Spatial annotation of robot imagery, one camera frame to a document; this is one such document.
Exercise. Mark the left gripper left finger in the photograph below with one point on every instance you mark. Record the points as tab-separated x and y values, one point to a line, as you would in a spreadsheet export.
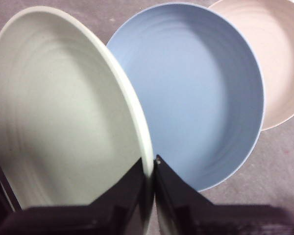
100	218

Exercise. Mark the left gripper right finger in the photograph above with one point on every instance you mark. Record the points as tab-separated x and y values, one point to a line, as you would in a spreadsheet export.
198	218

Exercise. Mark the green plate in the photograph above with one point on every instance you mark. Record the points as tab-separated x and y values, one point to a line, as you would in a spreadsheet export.
58	110

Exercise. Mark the blue plate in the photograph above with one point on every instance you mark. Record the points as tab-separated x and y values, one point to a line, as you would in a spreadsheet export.
191	98

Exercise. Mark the beige plate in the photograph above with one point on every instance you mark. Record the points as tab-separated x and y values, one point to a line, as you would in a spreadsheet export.
279	61

